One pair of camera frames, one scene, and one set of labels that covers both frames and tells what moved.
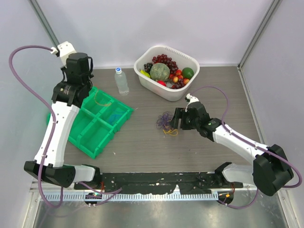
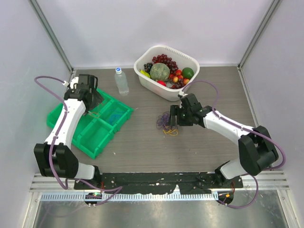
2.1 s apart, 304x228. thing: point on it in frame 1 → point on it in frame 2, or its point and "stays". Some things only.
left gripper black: x=64 y=69 → x=97 y=99
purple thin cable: x=163 y=121 stays
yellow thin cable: x=170 y=131 stays
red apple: x=162 y=83 stays
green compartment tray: x=99 y=118 stays
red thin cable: x=101 y=104 → x=94 y=114
